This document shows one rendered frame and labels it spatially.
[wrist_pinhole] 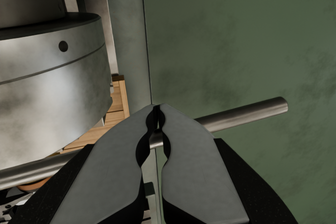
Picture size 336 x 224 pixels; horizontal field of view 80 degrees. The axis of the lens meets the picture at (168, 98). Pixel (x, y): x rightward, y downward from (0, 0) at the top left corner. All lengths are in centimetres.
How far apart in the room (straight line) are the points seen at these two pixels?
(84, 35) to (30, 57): 7
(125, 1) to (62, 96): 67
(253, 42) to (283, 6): 33
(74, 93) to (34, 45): 6
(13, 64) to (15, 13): 7
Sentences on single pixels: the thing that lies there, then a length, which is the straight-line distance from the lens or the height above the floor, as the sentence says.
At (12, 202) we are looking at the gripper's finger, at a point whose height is 112.
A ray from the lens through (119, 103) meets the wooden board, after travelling 58.
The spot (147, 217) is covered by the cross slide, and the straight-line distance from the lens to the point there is 81.
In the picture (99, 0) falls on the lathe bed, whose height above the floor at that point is 87.
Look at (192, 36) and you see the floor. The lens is 153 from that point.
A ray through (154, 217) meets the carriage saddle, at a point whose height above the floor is 93.
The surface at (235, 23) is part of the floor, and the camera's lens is 167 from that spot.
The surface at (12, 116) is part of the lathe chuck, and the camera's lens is 23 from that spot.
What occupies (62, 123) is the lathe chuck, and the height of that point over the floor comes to 120.
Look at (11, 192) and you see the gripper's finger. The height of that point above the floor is 111.
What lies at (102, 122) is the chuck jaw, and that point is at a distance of 35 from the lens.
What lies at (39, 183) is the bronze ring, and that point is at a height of 112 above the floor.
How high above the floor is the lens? 140
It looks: 59 degrees down
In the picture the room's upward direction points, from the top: 150 degrees clockwise
